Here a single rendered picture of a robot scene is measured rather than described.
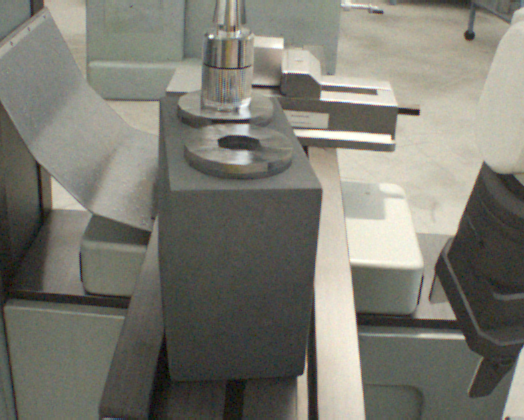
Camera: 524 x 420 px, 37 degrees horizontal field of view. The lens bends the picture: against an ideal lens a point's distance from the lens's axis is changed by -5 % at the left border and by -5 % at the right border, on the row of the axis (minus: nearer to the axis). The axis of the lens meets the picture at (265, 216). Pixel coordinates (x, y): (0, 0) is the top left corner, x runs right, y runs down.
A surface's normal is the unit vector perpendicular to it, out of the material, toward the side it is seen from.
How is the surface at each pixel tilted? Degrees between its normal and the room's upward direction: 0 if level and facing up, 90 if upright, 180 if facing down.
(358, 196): 0
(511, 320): 109
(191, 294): 90
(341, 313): 0
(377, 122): 90
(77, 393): 90
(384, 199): 0
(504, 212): 101
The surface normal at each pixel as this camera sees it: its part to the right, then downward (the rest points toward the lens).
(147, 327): 0.06, -0.89
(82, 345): -0.03, 0.45
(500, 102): -0.98, 0.04
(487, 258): -0.68, 0.46
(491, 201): -0.89, 0.22
